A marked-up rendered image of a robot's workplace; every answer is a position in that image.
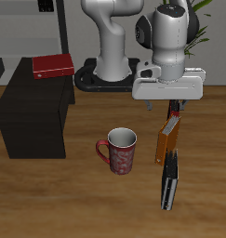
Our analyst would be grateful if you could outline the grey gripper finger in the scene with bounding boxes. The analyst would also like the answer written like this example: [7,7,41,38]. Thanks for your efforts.
[144,99,154,112]
[179,99,190,111]

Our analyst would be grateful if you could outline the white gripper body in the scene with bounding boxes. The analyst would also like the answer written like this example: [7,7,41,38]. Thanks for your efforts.
[131,67,207,101]

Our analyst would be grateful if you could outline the red book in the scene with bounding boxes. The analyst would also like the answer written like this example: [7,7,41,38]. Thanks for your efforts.
[32,52,76,80]
[167,99,180,121]

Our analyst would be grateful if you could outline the orange book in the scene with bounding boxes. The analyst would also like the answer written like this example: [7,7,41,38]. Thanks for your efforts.
[153,113,182,167]

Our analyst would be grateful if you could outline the black book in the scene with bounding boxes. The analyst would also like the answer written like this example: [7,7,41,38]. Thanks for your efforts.
[160,148,179,212]

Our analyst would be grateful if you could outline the red patterned mug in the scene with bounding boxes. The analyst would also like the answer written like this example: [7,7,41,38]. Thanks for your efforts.
[95,126,139,176]

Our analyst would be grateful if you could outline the green pot plant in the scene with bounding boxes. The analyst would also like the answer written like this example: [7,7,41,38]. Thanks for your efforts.
[162,0,214,60]

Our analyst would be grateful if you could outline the dark brown desk caddy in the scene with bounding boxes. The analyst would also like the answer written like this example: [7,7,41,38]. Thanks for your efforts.
[0,57,77,160]

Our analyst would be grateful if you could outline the black binders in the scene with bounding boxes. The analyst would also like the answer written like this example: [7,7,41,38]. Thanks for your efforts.
[37,0,55,13]

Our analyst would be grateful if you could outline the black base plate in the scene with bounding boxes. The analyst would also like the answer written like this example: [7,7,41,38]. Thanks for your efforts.
[73,57,142,93]

